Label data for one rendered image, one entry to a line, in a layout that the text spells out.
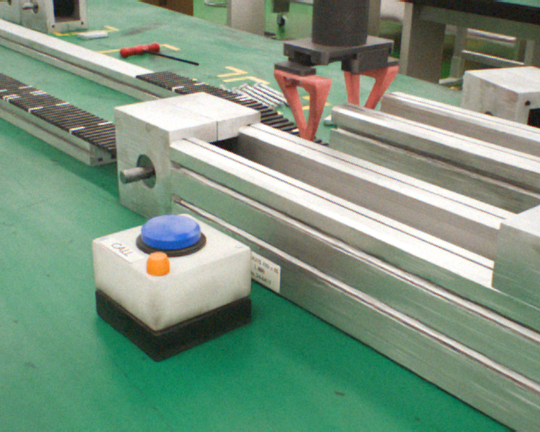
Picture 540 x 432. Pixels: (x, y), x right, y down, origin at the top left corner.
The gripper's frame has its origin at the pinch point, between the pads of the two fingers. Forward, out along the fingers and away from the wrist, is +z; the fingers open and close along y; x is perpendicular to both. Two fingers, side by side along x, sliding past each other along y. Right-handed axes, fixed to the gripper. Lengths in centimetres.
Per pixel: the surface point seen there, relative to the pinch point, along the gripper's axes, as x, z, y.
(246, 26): 193, 31, 145
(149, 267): -19.5, -2.1, -35.7
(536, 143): -22.4, -3.5, 2.3
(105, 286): -14.1, 1.5, -35.9
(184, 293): -20.3, 0.1, -33.6
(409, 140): -14.3, -3.1, -4.9
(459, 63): 185, 61, 279
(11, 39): 79, 3, -1
